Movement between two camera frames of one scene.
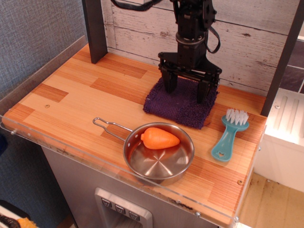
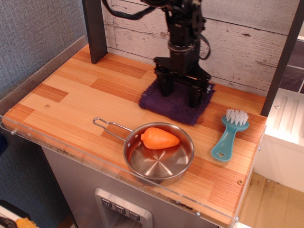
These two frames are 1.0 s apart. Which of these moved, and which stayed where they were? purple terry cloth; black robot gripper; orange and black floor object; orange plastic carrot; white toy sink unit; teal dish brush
Moved: purple terry cloth; black robot gripper
Stayed: white toy sink unit; orange and black floor object; orange plastic carrot; teal dish brush
